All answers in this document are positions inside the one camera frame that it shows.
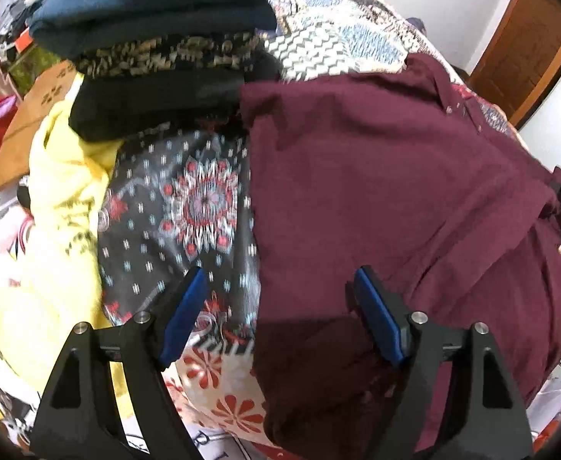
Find orange box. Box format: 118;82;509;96
14;28;34;53

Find green storage box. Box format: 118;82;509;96
8;44;61;98

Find wooden folding lap table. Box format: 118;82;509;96
0;60;76;190

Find yellow garment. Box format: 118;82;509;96
0;100;119;391

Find patchwork patterned bedspread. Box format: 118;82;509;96
0;0;522;460

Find wooden wardrobe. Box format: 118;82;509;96
469;0;561;129

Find blue folded jeans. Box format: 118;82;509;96
30;0;276;58

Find maroon button shirt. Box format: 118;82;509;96
241;54;561;459

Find black patterned folded garment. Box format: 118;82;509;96
69;31;281;142

